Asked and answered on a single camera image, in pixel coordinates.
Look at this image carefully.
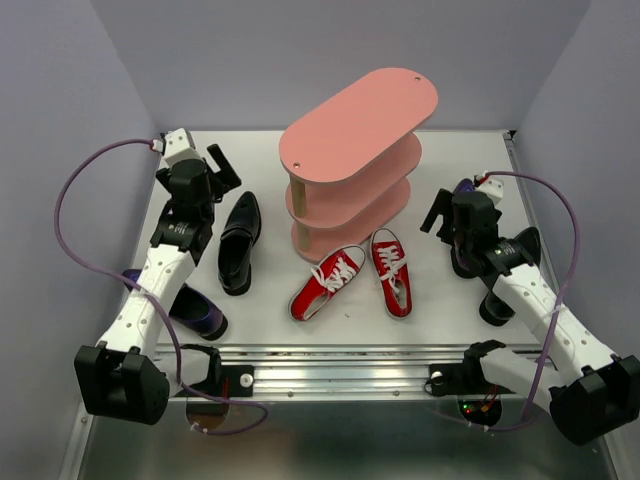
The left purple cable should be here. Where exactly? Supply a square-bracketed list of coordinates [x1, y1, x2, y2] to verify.
[53, 138, 270, 436]

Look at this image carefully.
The aluminium mounting rail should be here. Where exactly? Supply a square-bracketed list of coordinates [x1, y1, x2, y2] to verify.
[149, 344, 566, 402]

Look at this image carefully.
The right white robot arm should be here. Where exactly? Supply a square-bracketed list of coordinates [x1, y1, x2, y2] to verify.
[421, 189, 639, 445]

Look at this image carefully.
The black loafer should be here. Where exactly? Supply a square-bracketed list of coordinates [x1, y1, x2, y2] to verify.
[218, 191, 262, 296]
[451, 226, 542, 328]

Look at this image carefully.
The black loafer left side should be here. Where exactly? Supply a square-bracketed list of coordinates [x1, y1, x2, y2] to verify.
[218, 191, 262, 296]

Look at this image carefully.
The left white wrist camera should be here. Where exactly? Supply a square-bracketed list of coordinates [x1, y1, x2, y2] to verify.
[162, 128, 200, 167]

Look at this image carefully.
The red sneaker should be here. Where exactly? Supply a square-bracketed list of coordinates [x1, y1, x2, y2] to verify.
[288, 244, 366, 322]
[369, 228, 412, 319]

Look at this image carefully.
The pink three-tier shoe shelf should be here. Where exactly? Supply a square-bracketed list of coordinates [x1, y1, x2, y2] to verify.
[279, 67, 438, 262]

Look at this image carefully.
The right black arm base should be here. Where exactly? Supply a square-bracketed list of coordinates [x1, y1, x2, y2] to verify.
[423, 363, 483, 397]

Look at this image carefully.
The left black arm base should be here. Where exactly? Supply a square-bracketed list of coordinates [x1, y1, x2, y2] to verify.
[181, 344, 254, 398]

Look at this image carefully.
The purple loafer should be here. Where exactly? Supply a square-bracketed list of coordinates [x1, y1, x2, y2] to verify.
[121, 268, 230, 342]
[453, 178, 476, 196]

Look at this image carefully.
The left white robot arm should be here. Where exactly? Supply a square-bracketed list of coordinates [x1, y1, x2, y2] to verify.
[74, 144, 241, 425]

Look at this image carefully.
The black loafer right side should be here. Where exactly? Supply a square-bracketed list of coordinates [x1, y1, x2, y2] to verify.
[451, 226, 542, 328]

